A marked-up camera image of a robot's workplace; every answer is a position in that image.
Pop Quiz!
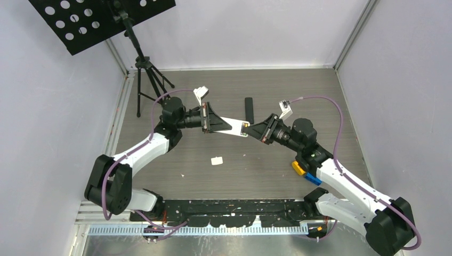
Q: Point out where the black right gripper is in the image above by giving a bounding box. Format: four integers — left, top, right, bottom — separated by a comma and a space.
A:
244, 113, 303, 153

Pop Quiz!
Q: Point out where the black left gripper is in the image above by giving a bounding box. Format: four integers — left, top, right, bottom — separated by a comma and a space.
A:
176, 103, 232, 134

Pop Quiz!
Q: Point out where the gold green battery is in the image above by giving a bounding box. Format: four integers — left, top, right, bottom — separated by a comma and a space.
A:
240, 122, 249, 137

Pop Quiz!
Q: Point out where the white air conditioner remote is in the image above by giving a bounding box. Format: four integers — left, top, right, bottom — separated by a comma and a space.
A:
215, 117, 251, 138

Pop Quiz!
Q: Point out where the white remote battery cover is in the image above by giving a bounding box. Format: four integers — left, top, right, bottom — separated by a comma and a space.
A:
211, 156, 223, 166

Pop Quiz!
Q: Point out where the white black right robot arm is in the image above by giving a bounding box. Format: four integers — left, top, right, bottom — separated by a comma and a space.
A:
243, 114, 416, 255

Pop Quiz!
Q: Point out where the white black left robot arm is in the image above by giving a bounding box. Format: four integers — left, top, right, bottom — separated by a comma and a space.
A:
84, 97, 233, 221

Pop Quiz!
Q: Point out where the yellow toy brick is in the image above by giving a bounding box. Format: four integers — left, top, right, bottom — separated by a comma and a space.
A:
291, 161, 306, 176

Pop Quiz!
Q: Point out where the blue green white brick stack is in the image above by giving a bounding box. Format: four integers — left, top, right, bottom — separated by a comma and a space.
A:
304, 173, 322, 186

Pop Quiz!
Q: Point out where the black music stand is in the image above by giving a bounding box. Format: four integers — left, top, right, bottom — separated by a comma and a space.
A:
30, 0, 176, 104

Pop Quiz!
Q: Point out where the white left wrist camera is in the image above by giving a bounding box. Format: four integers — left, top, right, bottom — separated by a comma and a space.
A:
193, 86, 209, 107

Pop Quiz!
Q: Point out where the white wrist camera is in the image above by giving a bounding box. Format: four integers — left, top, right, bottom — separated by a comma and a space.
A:
279, 100, 293, 121
193, 86, 209, 107

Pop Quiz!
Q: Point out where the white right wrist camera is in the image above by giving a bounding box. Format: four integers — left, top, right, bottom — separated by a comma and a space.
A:
279, 100, 293, 121

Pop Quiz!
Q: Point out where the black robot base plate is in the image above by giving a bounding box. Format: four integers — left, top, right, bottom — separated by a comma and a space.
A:
130, 199, 334, 234

